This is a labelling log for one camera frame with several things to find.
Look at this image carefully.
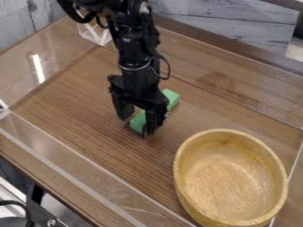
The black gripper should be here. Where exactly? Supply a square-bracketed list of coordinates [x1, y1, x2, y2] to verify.
[108, 63, 169, 137]

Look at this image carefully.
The green rectangular block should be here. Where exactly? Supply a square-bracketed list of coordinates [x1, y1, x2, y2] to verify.
[129, 89, 180, 137]

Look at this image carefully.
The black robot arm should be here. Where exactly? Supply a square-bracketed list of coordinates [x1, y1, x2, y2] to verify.
[57, 0, 169, 136]

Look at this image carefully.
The brown wooden bowl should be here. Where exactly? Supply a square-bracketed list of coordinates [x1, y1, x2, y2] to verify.
[172, 129, 288, 227]

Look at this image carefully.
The black table leg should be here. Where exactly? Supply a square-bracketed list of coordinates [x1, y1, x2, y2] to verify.
[28, 184, 45, 205]

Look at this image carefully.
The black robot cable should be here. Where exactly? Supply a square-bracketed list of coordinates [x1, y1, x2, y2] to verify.
[149, 52, 172, 82]

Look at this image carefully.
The clear acrylic corner bracket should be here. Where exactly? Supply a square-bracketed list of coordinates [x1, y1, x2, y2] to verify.
[77, 20, 111, 46]

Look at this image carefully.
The clear acrylic front wall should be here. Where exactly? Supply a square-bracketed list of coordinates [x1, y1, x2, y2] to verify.
[0, 110, 195, 227]

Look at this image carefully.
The black cable bottom left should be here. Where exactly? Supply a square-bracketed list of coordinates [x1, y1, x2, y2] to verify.
[0, 199, 35, 227]

